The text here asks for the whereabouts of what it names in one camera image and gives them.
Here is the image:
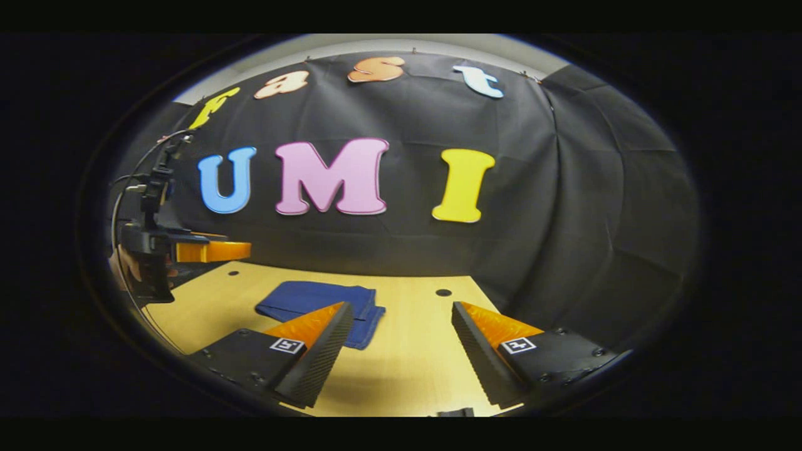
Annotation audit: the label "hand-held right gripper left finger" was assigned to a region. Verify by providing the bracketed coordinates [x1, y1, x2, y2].
[185, 301, 355, 410]

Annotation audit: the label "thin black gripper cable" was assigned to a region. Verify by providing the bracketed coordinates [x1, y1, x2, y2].
[110, 128, 195, 301]

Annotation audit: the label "blue denim jeans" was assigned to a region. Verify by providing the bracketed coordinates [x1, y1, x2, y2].
[255, 281, 387, 350]

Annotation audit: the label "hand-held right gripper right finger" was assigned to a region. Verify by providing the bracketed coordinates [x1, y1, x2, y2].
[451, 301, 627, 408]

